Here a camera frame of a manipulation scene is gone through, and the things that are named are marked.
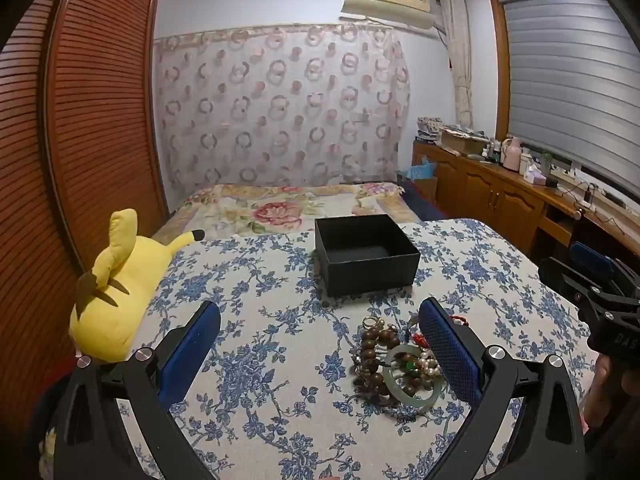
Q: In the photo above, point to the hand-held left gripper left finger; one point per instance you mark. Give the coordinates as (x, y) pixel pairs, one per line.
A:
(192, 347)

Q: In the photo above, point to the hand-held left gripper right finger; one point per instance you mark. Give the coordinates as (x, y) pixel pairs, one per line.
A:
(450, 355)

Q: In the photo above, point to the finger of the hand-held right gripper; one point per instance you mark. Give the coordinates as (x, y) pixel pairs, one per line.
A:
(592, 256)
(565, 277)

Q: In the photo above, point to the green bead charm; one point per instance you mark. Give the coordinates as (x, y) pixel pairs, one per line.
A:
(409, 364)

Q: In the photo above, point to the pale green jade bangle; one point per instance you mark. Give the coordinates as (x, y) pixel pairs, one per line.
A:
(417, 406)

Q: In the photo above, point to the thin silver bangle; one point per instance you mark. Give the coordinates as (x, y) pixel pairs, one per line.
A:
(371, 320)

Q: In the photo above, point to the black box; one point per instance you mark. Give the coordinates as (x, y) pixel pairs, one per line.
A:
(370, 272)

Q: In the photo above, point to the person's right hand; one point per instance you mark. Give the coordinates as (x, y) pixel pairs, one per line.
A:
(600, 390)

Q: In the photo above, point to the white power strip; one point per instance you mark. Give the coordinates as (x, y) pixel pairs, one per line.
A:
(590, 192)

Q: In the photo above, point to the blue floral cloth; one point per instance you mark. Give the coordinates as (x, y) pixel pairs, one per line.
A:
(280, 360)

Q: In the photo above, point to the yellow plush toy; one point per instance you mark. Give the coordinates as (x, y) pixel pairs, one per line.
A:
(130, 280)

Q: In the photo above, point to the pink tissue box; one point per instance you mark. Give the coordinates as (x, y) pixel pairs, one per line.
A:
(534, 176)

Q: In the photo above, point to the wooden cabinet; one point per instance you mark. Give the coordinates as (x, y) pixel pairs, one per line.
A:
(500, 200)

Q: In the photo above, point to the pink thermos jug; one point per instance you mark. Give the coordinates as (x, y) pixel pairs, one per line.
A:
(511, 155)

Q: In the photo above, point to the red flower bedspread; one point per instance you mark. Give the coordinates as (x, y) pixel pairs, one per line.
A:
(270, 210)

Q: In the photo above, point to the navy blue blanket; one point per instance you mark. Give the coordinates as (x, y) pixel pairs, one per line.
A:
(417, 200)

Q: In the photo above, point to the cardboard box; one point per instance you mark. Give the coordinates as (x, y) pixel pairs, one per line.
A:
(462, 142)

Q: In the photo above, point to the grey window blind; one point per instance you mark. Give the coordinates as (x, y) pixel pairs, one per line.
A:
(570, 70)

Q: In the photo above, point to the patterned storage box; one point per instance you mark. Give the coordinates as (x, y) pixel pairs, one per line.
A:
(429, 129)

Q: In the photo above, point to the wooden louvered wardrobe door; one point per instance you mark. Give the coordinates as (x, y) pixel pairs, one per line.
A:
(105, 110)
(30, 210)

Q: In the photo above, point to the beige patterned curtain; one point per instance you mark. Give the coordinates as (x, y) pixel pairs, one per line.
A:
(460, 60)

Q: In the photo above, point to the circle pattern lace curtain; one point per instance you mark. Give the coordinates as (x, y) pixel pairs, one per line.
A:
(280, 110)

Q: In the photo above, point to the cream air conditioner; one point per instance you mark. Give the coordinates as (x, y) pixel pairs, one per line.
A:
(385, 2)

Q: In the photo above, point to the wooden window frame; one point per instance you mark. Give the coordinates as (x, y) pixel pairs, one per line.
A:
(500, 60)

